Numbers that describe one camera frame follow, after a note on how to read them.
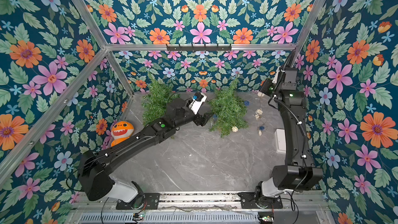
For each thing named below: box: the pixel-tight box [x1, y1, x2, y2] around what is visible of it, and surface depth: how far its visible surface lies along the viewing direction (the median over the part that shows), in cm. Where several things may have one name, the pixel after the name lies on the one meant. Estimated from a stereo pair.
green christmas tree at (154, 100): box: [140, 73, 181, 126], surface depth 76 cm
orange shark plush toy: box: [110, 120, 135, 148], surface depth 92 cm
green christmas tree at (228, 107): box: [207, 77, 249, 138], surface depth 80 cm
